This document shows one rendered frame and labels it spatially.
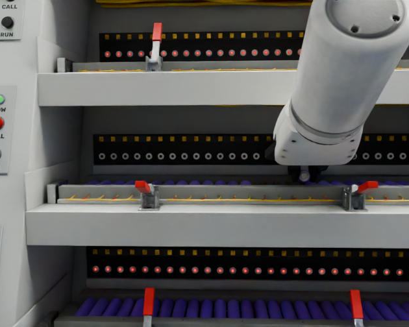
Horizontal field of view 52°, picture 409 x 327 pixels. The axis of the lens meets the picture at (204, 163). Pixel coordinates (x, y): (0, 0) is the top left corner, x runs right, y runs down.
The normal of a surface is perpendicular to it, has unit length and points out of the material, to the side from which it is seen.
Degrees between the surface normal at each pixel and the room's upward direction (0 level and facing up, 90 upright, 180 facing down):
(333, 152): 167
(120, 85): 107
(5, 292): 90
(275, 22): 90
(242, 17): 90
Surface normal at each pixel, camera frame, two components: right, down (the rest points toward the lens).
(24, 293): 1.00, 0.00
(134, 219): -0.04, 0.10
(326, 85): -0.55, 0.77
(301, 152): -0.11, 0.92
